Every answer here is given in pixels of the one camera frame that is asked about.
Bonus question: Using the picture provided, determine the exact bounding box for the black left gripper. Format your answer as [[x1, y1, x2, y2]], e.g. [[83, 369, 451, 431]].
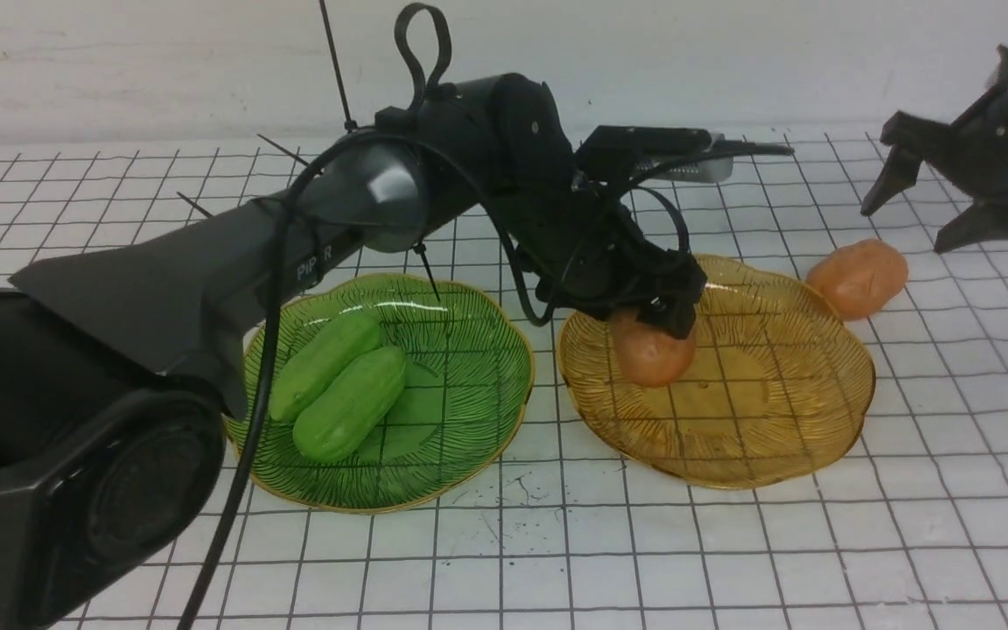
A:
[[517, 171, 705, 340]]

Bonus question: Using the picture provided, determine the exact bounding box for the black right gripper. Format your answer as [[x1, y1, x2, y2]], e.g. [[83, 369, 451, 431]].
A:
[[860, 45, 1008, 254]]

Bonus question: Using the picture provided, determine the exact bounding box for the orange potato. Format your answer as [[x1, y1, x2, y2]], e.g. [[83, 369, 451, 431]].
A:
[[608, 310, 697, 389], [807, 239, 909, 320]]

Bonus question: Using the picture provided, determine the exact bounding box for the green gourd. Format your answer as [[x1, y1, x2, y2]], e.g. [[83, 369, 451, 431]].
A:
[[269, 311, 383, 424], [292, 346, 408, 464]]

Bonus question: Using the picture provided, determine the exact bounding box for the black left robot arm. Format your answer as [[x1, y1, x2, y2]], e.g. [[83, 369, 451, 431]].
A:
[[0, 73, 794, 629]]

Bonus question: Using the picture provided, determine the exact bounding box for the amber glass plate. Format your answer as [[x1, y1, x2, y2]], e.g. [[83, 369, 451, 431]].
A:
[[556, 255, 876, 489]]

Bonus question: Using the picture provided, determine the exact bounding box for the green glass plate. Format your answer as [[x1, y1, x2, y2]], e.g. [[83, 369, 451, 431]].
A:
[[249, 274, 535, 512]]

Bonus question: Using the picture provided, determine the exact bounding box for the white grid tablecloth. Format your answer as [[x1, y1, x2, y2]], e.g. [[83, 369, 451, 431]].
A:
[[0, 124, 1008, 630]]

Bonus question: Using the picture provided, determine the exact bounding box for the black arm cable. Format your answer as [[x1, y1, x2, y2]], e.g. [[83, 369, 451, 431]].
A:
[[176, 131, 557, 630]]

